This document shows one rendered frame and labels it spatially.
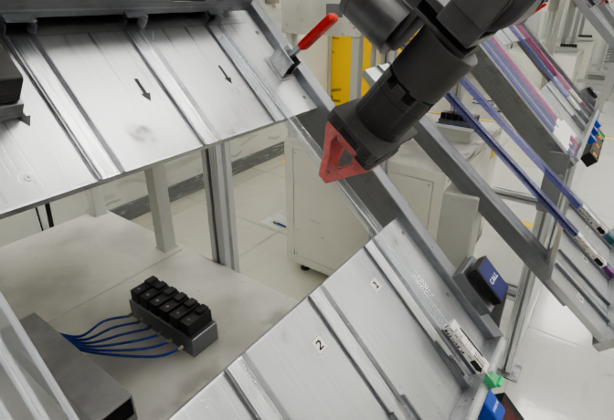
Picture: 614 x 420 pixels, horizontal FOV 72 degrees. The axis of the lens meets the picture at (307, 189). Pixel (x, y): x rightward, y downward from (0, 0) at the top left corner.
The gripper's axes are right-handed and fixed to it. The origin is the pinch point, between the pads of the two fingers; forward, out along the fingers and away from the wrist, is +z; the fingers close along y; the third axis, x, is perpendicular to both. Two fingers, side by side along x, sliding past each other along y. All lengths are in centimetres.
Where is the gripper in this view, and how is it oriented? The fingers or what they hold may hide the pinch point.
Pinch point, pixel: (330, 173)
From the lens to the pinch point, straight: 49.7
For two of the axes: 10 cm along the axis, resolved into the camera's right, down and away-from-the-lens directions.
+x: 6.3, 7.6, -1.5
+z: -5.1, 5.6, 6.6
